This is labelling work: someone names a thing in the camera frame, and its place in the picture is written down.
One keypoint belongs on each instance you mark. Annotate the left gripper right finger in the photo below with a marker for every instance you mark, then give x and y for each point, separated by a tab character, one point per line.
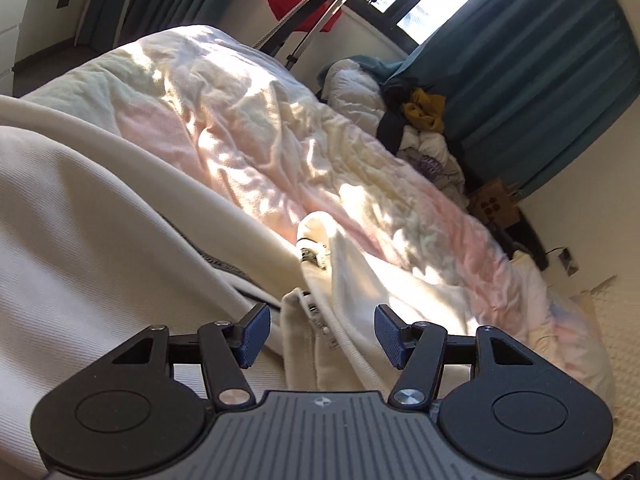
517	409

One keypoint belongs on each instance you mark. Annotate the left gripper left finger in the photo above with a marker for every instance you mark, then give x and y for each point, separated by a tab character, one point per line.
149	402

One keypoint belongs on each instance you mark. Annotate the cream hooded zip jacket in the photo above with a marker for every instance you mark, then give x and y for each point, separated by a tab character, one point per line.
100	239

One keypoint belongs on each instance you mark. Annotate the pile of clothes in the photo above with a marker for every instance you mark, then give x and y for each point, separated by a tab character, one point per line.
354	93

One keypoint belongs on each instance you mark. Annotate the white quilted pillow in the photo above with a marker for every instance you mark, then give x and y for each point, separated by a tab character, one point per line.
612	308

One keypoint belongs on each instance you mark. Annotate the dark round chair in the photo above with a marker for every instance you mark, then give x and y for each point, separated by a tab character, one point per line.
522	236

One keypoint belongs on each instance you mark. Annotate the brown paper bag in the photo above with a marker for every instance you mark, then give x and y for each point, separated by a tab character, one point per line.
493	203

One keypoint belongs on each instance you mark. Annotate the pastel bed blanket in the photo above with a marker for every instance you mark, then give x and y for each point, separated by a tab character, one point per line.
355	226

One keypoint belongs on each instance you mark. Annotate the mustard yellow garment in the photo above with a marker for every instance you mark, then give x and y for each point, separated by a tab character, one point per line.
424	111

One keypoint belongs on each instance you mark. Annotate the right teal curtain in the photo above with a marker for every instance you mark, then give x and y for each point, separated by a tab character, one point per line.
528	84

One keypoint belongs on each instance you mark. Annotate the white desk with drawers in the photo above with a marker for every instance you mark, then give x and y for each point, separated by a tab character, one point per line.
30	26

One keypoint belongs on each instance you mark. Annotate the red cloth on machine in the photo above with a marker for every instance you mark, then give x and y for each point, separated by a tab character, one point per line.
303	15

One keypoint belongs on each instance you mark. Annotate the folded exercise machine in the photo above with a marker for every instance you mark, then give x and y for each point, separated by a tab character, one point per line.
272	44

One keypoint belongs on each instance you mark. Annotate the wall power socket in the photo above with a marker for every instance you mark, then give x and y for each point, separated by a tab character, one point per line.
568	262

